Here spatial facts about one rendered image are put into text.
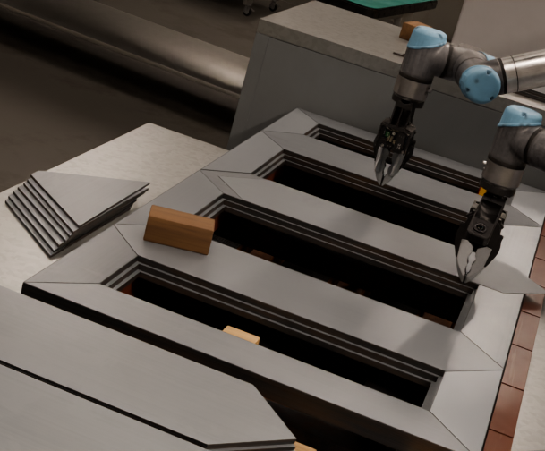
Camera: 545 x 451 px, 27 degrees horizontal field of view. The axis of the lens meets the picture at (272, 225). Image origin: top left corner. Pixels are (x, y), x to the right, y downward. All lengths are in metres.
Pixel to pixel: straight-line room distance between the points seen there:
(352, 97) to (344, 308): 1.29
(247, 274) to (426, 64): 0.69
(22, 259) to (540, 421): 1.02
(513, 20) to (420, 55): 7.02
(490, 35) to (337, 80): 6.34
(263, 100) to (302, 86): 0.12
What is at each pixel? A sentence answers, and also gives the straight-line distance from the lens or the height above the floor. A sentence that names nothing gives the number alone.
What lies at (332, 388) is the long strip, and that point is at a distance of 1.70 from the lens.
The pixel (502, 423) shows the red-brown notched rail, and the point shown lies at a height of 0.83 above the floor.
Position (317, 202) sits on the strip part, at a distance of 2.46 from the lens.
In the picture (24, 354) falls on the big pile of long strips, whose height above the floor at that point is 0.85.
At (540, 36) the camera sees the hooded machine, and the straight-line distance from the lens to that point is 9.42.
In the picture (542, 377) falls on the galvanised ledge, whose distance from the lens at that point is 2.42.
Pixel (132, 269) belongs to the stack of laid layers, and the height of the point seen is 0.83.
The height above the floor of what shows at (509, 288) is 0.85.
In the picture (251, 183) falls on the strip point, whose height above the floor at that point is 0.85.
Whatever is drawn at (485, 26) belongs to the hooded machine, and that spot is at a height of 0.35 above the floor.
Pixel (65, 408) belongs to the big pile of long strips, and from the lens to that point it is 1.49.
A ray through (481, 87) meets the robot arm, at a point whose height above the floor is 1.21.
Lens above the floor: 1.63
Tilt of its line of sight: 20 degrees down
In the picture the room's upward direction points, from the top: 16 degrees clockwise
